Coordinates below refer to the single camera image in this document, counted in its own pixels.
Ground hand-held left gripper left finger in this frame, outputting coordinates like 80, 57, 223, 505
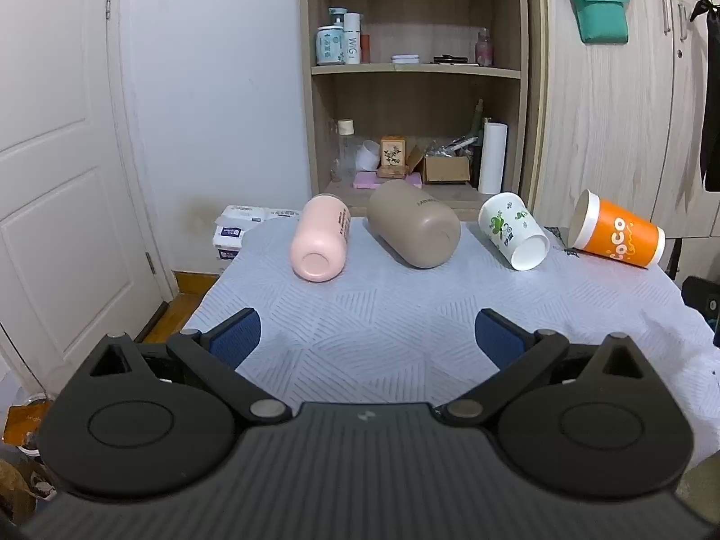
76, 307, 293, 427

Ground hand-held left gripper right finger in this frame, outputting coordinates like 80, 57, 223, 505
433, 307, 649, 427

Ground white green-print paper cup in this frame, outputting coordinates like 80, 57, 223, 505
478, 191, 551, 272

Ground pink bottle cup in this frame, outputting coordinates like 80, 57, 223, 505
289, 193, 353, 282

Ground taupe tumbler cup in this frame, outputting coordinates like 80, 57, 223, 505
367, 179, 463, 269

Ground orange paper cup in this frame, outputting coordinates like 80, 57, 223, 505
568, 189, 667, 270

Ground small white cup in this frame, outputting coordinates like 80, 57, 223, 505
355, 140, 381, 172

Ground white tissue pack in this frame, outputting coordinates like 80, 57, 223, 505
212, 205, 302, 262

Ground light blue patterned table cloth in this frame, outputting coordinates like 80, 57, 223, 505
183, 215, 720, 465

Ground cardboard box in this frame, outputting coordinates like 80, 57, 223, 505
407, 145, 472, 185

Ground white paper roll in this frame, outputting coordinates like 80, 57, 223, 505
477, 120, 509, 195

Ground pink pad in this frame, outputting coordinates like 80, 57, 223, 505
352, 171, 424, 190

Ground black object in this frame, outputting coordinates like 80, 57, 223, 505
680, 275, 720, 348

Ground wooden floral box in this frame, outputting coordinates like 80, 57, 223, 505
377, 135, 409, 180

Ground clear bottle cream cap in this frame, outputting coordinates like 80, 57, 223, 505
335, 118, 357, 182

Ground orange packet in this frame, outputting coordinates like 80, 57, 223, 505
2, 398, 54, 458

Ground wooden wardrobe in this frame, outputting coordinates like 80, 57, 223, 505
527, 0, 720, 240

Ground wooden shelf unit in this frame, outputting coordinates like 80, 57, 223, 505
298, 0, 533, 221

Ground white door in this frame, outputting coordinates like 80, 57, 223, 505
0, 0, 176, 396

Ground brown paper bag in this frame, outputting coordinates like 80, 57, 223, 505
0, 457, 53, 525

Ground pink glass bottle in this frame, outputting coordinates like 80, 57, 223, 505
475, 28, 495, 67

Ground blue white dispenser bottle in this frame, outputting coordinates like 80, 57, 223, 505
315, 7, 346, 66

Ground white tall bottle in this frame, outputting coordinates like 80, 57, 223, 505
343, 12, 362, 65

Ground black hanging garment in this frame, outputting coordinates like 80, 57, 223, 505
689, 0, 720, 193

